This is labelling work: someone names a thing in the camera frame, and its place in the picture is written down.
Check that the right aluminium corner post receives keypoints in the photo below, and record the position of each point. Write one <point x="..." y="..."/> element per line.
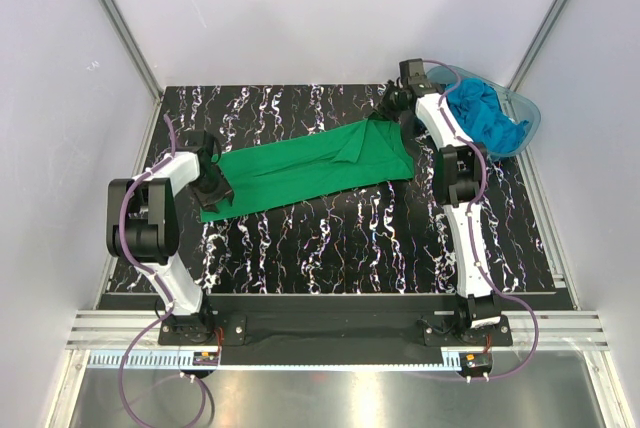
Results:
<point x="538" y="42"/>

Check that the blue t shirt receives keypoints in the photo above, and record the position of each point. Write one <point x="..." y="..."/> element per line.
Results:
<point x="477" y="109"/>

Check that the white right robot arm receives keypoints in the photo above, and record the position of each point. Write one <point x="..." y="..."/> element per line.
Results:
<point x="458" y="185"/>

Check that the left aluminium corner post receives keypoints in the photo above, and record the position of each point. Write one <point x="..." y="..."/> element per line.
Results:
<point x="127" y="39"/>

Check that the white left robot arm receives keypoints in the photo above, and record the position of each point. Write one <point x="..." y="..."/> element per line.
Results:
<point x="142" y="228"/>

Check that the aluminium corner post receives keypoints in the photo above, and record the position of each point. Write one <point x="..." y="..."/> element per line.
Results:
<point x="127" y="39"/>
<point x="538" y="42"/>

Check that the white slotted cable duct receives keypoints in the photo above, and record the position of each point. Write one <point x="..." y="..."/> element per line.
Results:
<point x="229" y="359"/>

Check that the aluminium front frame rail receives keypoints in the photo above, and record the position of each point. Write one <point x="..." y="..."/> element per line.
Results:
<point x="559" y="372"/>

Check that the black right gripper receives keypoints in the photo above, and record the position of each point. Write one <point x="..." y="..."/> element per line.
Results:
<point x="394" y="115"/>

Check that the clear blue plastic bin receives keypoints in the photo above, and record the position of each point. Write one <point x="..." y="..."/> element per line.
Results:
<point x="515" y="106"/>

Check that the green t shirt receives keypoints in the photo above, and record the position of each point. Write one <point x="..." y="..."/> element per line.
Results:
<point x="277" y="174"/>

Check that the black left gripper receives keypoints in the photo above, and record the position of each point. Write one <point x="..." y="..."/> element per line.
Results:
<point x="222" y="191"/>

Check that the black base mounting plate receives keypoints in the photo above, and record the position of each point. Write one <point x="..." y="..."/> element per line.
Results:
<point x="380" y="327"/>

